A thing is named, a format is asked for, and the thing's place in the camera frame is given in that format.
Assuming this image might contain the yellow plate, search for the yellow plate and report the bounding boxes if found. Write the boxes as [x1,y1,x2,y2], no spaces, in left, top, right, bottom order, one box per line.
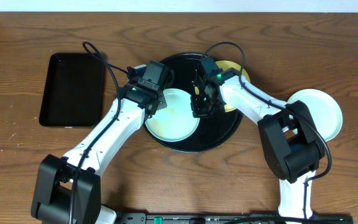
[194,60,251,113]

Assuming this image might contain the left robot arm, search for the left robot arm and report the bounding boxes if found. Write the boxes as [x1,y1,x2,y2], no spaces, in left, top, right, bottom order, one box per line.
[30,84,164,223]

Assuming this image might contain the black rectangular tray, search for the black rectangular tray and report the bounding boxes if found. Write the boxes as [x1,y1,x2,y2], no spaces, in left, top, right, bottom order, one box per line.
[39,53,105,127]

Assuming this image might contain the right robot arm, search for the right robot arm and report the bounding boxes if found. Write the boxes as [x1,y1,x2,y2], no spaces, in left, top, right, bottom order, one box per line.
[191,68,328,219]

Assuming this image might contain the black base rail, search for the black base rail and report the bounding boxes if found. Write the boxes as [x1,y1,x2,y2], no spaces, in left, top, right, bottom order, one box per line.
[114,213,354,224]

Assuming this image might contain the light blue plate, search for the light blue plate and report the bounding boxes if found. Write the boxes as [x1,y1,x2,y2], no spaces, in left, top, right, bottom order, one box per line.
[145,88,200,142]
[287,89,343,141]

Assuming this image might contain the round black tray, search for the round black tray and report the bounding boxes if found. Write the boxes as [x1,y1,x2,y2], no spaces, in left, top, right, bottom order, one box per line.
[144,53,242,152]

